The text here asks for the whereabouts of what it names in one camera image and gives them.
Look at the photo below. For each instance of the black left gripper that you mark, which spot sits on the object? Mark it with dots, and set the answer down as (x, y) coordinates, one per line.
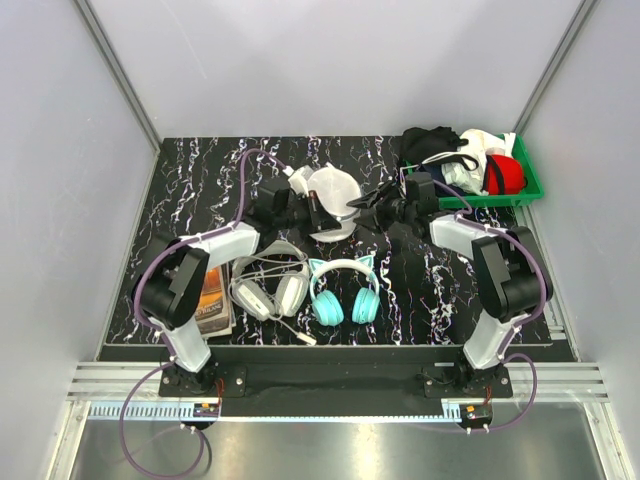
(322, 218)

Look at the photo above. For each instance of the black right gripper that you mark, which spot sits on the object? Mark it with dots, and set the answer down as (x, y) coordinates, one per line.
(378, 221)

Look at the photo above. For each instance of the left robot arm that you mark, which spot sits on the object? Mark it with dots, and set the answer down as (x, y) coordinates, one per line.
(168, 284)

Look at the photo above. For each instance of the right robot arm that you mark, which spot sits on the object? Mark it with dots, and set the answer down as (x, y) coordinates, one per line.
(512, 278)

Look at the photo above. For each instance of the red bra in bin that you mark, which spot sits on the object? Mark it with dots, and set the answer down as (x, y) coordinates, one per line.
(503, 176)

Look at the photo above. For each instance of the navy garment in bin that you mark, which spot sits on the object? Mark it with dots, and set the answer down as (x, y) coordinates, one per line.
(443, 189)

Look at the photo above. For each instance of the black garment in bin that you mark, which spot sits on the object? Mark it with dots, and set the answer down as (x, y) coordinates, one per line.
(418, 144)

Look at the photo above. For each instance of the white over-ear headphones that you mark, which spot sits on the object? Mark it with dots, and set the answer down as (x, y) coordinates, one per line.
(271, 284)

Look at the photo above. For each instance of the teal cat-ear headphones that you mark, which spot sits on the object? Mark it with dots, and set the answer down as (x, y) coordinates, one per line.
(342, 286)

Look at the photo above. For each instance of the paperback book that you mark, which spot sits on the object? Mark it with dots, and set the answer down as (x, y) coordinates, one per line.
(214, 314)

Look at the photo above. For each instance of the green plastic bin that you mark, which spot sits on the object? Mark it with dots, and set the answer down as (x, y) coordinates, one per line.
(533, 191)

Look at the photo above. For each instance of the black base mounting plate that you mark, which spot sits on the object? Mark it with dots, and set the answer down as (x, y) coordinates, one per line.
(338, 381)

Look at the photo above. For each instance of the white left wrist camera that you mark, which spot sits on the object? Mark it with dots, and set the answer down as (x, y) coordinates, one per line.
(298, 179)

